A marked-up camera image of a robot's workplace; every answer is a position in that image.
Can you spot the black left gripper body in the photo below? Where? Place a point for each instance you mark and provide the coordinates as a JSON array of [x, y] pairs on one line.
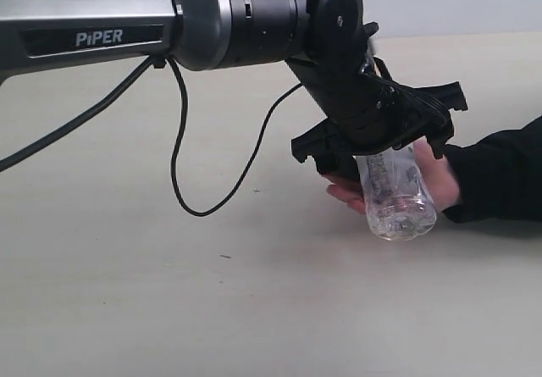
[[373, 112]]

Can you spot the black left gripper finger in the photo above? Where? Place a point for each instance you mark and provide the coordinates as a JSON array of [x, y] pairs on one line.
[[437, 143], [332, 156]]

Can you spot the clear bottle white barcode label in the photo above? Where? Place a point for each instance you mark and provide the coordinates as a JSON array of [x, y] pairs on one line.
[[397, 202]]

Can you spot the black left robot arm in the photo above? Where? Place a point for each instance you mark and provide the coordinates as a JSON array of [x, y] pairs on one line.
[[326, 44]]

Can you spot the bare open human hand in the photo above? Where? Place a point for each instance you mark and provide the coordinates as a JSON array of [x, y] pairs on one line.
[[437, 175]]

